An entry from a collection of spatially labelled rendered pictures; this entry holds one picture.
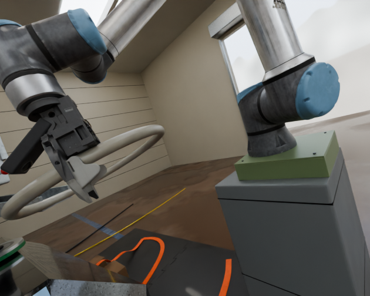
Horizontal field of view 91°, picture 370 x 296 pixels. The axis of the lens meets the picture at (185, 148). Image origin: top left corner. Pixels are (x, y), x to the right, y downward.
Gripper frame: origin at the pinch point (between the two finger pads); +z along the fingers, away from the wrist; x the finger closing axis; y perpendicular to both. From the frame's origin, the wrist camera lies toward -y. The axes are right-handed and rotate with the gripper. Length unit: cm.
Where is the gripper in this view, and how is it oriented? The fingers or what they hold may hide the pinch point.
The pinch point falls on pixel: (87, 197)
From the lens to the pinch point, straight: 42.7
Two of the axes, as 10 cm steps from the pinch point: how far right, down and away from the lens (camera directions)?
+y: 8.2, -5.1, 2.6
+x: -2.3, 1.3, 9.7
